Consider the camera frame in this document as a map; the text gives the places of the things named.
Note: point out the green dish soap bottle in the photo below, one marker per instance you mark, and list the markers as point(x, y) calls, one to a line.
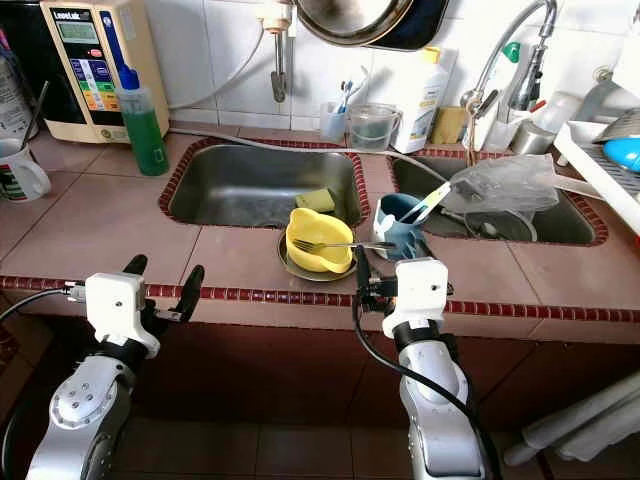
point(143, 135)

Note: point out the yellow plastic bowl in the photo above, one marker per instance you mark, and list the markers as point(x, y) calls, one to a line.
point(315, 257)

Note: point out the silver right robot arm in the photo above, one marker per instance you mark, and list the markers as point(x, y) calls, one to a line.
point(435, 410)

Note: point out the large white plastic jar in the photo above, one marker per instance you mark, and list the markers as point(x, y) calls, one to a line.
point(12, 100)

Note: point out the clear plastic tub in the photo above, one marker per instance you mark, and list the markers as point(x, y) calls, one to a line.
point(372, 128)

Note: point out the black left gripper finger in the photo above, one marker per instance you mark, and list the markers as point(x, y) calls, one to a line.
point(135, 265)
point(192, 285)

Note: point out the clear plastic bag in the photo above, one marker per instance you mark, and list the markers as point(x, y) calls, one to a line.
point(500, 185)

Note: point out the white detergent bottle yellow cap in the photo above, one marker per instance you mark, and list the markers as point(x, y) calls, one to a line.
point(420, 105)

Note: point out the white bottle green cap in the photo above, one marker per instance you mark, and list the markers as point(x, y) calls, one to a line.
point(510, 80)

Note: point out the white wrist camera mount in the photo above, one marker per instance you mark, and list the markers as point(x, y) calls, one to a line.
point(420, 290)
point(117, 305)

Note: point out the mustard yellow sponge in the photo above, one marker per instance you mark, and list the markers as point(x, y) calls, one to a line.
point(447, 125)

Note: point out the green yellow sponge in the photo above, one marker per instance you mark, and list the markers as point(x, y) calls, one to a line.
point(315, 200)

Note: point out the thin white tube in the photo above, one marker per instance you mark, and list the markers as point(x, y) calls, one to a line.
point(225, 80)

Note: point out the blue plastic bowl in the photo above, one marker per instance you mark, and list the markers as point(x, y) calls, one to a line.
point(625, 155)

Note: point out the blue rabbit mug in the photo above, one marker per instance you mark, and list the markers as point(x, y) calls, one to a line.
point(395, 235)

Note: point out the yellow white plastic utensil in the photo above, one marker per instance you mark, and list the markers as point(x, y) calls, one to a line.
point(435, 197)

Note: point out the blue white toothbrush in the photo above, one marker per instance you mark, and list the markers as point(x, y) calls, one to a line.
point(347, 97)

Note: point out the white plastic tubes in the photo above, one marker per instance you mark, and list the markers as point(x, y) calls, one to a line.
point(580, 420)

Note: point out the grey wall tap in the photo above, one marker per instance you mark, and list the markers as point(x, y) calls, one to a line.
point(278, 70)

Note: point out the steel sink basin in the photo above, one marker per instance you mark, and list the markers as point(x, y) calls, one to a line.
point(240, 185)
point(420, 175)

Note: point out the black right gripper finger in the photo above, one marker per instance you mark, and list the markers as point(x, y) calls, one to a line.
point(416, 251)
point(362, 268)

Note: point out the beige water ionizer appliance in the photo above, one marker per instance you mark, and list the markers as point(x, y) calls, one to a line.
point(85, 85)

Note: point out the white dish rack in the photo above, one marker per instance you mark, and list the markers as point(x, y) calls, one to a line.
point(585, 160)

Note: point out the round metal dish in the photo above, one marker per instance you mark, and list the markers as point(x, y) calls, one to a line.
point(490, 228)

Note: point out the round steel bowl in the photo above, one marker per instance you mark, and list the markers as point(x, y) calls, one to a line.
point(292, 270)

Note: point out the small steel cup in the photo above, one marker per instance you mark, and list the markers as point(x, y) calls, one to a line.
point(530, 140)

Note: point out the clear plastic toothbrush cup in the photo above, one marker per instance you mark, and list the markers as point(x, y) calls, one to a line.
point(332, 122)

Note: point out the chrome gooseneck faucet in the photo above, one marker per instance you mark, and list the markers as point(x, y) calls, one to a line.
point(530, 80)

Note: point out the white printed mug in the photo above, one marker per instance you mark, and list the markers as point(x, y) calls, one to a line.
point(22, 175)

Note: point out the hanging steel wok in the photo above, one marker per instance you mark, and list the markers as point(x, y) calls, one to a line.
point(370, 20)

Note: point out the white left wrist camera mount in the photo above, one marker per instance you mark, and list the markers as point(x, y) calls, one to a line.
point(117, 305)

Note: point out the metal spoon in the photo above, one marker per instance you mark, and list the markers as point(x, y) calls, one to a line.
point(38, 112)

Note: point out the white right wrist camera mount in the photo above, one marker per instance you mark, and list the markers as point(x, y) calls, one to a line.
point(420, 290)

